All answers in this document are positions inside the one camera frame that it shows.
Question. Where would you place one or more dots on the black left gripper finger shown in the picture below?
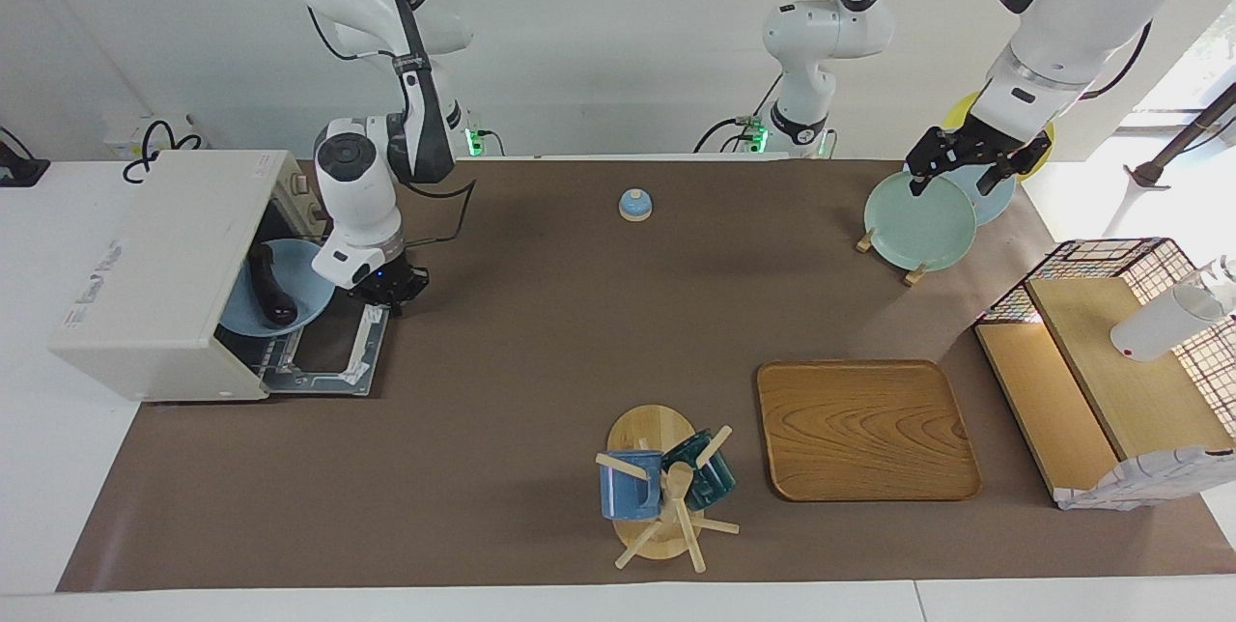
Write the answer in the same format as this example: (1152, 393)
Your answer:
(918, 180)
(995, 180)

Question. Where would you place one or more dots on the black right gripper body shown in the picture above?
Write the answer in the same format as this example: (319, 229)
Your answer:
(391, 282)

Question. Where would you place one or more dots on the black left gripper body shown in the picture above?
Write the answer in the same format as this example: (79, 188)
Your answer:
(970, 144)

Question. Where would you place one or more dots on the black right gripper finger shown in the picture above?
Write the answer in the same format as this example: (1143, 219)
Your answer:
(395, 309)

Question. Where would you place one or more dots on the dark purple eggplant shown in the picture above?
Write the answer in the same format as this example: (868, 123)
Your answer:
(270, 298)

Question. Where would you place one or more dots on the light blue ribbed plate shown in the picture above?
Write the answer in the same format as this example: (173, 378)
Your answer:
(237, 313)

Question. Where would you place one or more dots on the beige toaster oven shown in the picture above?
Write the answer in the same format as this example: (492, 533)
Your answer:
(154, 284)

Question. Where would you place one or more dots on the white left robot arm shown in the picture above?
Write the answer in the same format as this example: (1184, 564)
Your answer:
(1072, 14)

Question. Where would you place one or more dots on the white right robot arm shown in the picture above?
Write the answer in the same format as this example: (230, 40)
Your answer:
(357, 187)

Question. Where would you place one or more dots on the light blue smooth plate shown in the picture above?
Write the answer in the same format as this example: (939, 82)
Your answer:
(995, 202)

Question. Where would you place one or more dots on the pale green plate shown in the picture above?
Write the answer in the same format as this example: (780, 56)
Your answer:
(917, 226)

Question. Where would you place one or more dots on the yellow plate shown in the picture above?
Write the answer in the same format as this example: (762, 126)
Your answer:
(1045, 134)

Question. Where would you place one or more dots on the wooden plate rack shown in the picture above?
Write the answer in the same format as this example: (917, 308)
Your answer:
(864, 241)

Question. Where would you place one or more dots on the brown table mat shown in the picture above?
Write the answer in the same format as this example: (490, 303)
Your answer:
(541, 361)

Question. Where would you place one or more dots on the dark tripod stand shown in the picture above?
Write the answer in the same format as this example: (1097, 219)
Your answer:
(1183, 139)

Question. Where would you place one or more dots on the white cylindrical object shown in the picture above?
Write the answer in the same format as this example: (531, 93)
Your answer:
(1159, 323)

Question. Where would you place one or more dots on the rectangular wooden tray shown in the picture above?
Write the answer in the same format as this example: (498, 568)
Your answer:
(869, 429)

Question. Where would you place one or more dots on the small blue lid wooden knob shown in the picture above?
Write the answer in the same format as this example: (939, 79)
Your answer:
(635, 207)

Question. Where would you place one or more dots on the wooden mug tree stand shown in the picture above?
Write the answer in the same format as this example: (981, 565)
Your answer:
(647, 429)

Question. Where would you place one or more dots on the blue mug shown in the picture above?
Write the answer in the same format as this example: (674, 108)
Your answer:
(628, 496)

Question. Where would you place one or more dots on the white power strip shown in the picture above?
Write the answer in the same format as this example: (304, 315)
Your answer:
(126, 134)

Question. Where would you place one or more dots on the dark green mug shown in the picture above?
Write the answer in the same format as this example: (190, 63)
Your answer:
(715, 482)

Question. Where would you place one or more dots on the black device on table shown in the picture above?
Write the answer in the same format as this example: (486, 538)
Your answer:
(19, 168)

